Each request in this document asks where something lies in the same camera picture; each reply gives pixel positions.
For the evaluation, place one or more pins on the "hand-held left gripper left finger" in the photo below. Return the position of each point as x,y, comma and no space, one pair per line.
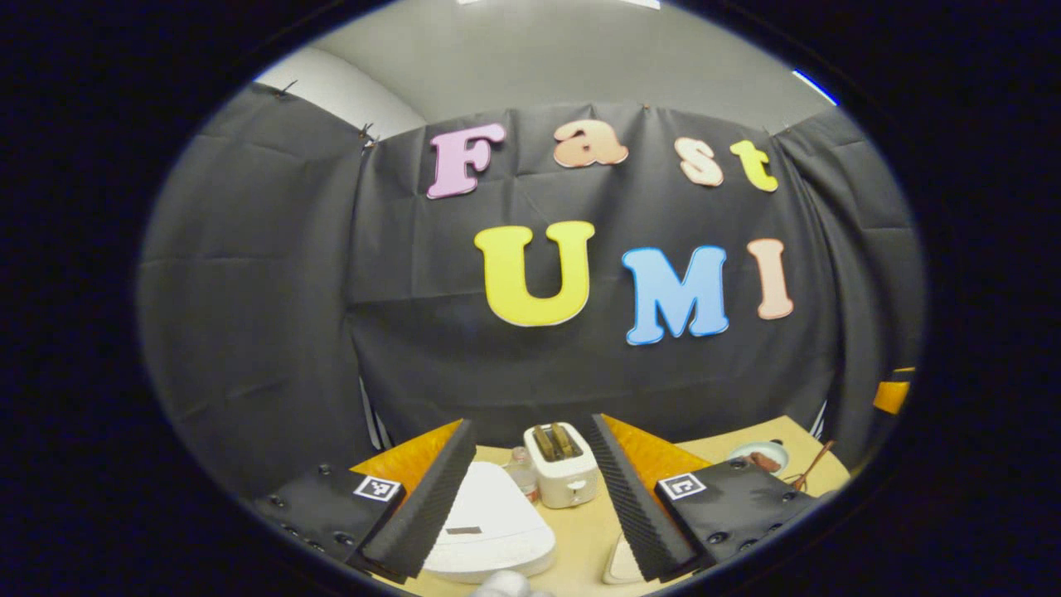
427,514

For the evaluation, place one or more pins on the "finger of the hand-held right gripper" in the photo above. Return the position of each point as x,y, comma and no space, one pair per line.
895,391

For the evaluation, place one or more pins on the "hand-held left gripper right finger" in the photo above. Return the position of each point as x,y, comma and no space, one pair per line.
634,497

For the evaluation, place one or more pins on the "clear plastic rice container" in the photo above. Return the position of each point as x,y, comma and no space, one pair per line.
622,564

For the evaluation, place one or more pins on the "white rice cooker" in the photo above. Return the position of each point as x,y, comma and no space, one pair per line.
497,522

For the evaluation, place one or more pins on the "brown wooden spoon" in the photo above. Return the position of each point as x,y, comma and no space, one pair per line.
816,460

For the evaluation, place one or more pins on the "white toaster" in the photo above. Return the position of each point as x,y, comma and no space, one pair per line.
568,485

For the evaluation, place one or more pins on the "brown bread slice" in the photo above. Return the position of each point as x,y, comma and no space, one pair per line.
562,439
543,442

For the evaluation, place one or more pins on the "clear plastic water bottle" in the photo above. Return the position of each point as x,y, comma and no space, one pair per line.
524,481

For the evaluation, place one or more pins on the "pale green plate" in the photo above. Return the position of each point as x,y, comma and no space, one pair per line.
746,449

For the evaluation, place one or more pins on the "red meat slice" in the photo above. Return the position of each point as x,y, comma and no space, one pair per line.
767,462

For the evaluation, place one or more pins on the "black backdrop cloth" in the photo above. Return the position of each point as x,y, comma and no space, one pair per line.
273,290

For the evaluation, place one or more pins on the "small ceiling light panel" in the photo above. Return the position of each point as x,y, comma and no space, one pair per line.
816,85

